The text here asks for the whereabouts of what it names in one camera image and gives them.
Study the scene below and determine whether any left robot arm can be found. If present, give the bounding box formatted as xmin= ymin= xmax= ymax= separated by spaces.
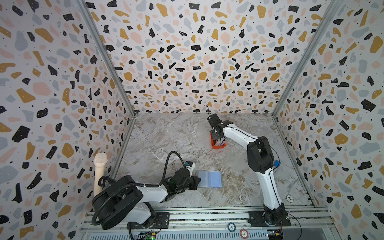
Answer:
xmin=92 ymin=167 xmax=201 ymax=230

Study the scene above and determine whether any beige microphone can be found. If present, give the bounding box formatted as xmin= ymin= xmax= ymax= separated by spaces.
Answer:
xmin=94 ymin=153 xmax=108 ymax=196

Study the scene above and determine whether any blue tag on table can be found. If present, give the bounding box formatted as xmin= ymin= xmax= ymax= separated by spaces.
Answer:
xmin=274 ymin=161 xmax=281 ymax=168

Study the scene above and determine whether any red round sticker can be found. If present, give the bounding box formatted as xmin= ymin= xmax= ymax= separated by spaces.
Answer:
xmin=240 ymin=229 xmax=249 ymax=240

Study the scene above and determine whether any black corrugated cable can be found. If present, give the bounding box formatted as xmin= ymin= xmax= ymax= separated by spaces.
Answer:
xmin=91 ymin=150 xmax=187 ymax=226

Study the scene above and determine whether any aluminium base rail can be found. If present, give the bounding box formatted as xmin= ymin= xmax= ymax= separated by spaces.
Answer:
xmin=80 ymin=206 xmax=341 ymax=240

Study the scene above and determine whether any red card tray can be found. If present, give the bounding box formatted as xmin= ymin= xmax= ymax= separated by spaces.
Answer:
xmin=210 ymin=133 xmax=226 ymax=149

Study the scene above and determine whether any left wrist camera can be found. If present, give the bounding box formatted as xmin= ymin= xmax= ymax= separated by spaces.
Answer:
xmin=185 ymin=161 xmax=196 ymax=176

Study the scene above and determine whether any round sticker on rail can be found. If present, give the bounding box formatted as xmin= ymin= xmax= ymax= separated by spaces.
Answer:
xmin=227 ymin=223 xmax=236 ymax=233

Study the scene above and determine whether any beige leather card holder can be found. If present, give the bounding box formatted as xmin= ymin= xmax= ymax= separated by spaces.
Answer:
xmin=198 ymin=170 xmax=223 ymax=188

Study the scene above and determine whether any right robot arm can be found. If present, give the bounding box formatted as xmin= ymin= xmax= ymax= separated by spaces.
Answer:
xmin=208 ymin=114 xmax=282 ymax=211

